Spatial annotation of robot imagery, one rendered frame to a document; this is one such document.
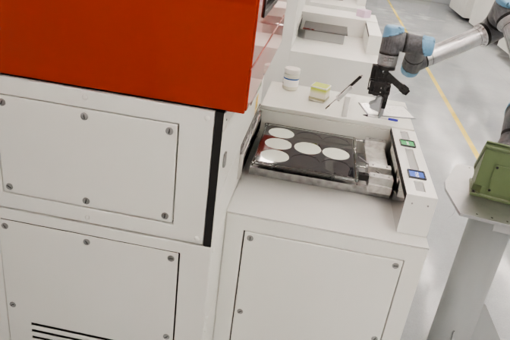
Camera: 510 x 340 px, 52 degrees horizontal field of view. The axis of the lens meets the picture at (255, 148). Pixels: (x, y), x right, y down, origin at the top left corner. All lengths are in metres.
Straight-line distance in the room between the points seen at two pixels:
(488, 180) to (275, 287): 0.87
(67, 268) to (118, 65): 0.66
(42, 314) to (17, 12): 0.94
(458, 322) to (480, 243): 0.38
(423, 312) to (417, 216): 1.16
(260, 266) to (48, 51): 0.91
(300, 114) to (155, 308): 0.96
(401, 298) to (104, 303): 0.93
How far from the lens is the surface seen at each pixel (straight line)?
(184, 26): 1.24
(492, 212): 2.01
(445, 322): 2.39
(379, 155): 2.05
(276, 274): 1.73
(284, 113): 2.11
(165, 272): 1.55
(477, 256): 2.19
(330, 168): 1.82
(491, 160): 2.03
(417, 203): 1.65
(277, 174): 1.84
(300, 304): 1.80
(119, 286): 1.64
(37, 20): 1.39
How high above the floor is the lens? 1.68
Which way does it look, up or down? 25 degrees down
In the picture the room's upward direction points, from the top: 7 degrees clockwise
